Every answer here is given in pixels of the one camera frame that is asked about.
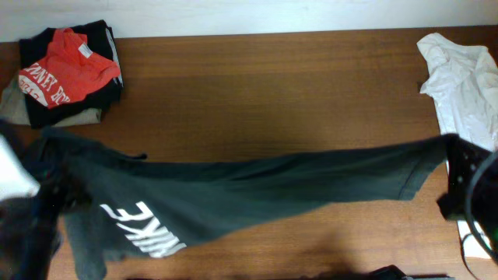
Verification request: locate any white crumpled garment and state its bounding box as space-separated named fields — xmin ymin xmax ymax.
xmin=416 ymin=32 xmax=498 ymax=260

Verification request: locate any red printed t-shirt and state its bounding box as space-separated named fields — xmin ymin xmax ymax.
xmin=18 ymin=28 xmax=121 ymax=109

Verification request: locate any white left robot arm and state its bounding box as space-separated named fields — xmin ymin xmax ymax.
xmin=1 ymin=136 xmax=72 ymax=280

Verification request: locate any dark green t-shirt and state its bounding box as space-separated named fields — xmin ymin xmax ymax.
xmin=26 ymin=129 xmax=457 ymax=279

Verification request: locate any black folded garment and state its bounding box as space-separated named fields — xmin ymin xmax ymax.
xmin=19 ymin=19 xmax=123 ymax=128

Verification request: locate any grey folded garment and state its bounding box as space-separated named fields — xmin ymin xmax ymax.
xmin=1 ymin=76 xmax=102 ymax=127

